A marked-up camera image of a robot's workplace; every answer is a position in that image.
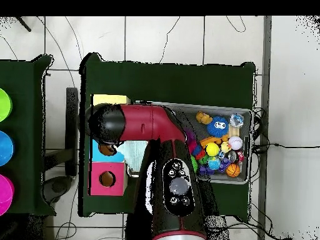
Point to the mint green waffle cloth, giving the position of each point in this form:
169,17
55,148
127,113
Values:
135,152

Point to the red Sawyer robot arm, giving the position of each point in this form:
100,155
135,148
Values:
140,122

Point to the shallow mesh bin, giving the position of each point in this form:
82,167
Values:
225,178

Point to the wooden box with three holes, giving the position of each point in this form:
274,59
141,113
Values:
96,185

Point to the brown plush toy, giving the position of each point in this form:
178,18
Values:
203,117

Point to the dark green table cloth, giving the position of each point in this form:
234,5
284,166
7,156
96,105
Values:
162,80
25,75

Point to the yellow tennis ball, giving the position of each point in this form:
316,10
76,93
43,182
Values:
212,149

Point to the blue spiky puffer ball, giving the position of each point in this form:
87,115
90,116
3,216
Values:
217,131

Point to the blue globe print ball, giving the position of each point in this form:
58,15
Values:
214,163

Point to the yellow duck plush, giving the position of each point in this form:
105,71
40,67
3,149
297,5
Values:
225,147

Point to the white baseball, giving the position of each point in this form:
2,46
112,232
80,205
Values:
235,143

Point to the small orange basketball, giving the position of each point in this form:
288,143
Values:
233,170

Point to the black chair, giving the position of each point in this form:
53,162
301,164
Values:
72,125

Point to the bright blue disc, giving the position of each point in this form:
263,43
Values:
6,148

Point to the bright green disc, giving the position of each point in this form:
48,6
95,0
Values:
5,105

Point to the bright pink disc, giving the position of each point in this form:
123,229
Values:
6,195

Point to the black rod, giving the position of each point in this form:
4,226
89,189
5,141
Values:
23,24

